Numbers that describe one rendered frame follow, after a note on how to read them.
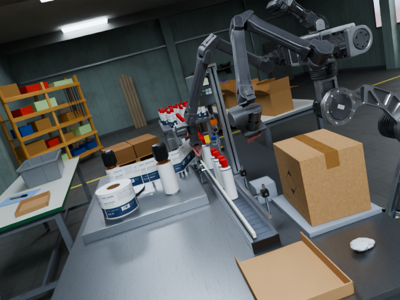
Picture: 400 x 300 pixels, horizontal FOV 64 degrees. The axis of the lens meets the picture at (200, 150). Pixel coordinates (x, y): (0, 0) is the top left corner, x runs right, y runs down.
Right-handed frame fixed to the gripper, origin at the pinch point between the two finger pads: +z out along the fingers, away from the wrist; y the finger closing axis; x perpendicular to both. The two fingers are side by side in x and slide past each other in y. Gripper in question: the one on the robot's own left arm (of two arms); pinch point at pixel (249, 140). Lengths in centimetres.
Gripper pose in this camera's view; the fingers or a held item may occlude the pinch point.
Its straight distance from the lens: 138.4
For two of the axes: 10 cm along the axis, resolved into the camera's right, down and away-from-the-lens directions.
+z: 0.3, 6.1, 7.9
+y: -9.1, 3.4, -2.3
